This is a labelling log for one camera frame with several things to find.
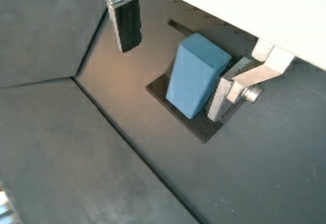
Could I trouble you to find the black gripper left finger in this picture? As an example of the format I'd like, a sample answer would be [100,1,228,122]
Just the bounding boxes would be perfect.
[105,0,142,52]

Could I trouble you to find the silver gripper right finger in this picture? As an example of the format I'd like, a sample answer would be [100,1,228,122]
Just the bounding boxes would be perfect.
[206,39,295,122]

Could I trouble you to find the blue rectangular block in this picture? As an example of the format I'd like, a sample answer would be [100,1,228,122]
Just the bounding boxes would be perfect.
[165,32,231,119]

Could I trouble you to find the black fixture stand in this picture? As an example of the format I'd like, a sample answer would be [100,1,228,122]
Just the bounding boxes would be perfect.
[144,18,252,145]

